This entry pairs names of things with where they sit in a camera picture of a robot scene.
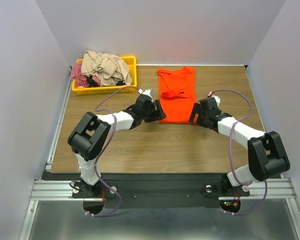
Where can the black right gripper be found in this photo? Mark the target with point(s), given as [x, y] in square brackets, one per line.
[201, 115]

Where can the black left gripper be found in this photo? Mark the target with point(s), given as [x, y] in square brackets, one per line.
[154, 111]

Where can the orange t shirt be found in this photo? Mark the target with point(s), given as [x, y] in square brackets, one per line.
[177, 94]

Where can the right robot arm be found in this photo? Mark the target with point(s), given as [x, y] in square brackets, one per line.
[267, 156]

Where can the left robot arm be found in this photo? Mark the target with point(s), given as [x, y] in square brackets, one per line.
[93, 134]

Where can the yellow plastic bin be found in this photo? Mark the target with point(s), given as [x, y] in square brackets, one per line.
[132, 65]

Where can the beige t shirt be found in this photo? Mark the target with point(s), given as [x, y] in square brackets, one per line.
[108, 68]

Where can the black garment in bin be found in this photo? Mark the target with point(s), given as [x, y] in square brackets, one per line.
[93, 81]

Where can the pink t shirt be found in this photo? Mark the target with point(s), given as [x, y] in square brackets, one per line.
[80, 79]

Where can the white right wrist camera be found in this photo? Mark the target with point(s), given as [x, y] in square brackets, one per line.
[215, 96]

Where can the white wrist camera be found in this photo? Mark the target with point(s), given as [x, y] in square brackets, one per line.
[148, 92]
[215, 96]

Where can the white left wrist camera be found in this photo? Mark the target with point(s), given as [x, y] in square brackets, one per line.
[148, 92]

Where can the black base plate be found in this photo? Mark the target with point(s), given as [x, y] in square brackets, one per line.
[145, 191]

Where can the aluminium frame rail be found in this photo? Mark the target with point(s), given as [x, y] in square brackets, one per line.
[32, 206]

